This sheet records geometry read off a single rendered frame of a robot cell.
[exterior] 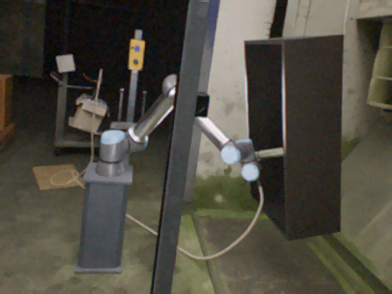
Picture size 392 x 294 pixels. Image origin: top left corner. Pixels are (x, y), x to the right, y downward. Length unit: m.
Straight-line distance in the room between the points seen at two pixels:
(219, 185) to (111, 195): 1.26
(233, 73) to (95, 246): 1.73
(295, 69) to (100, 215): 1.50
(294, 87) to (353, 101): 1.63
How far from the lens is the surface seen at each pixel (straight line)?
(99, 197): 2.25
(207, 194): 3.19
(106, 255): 2.44
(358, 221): 3.13
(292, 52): 1.89
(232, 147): 1.68
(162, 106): 2.09
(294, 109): 1.94
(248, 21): 2.98
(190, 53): 0.89
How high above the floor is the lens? 1.50
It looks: 9 degrees down
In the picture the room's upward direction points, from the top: 7 degrees clockwise
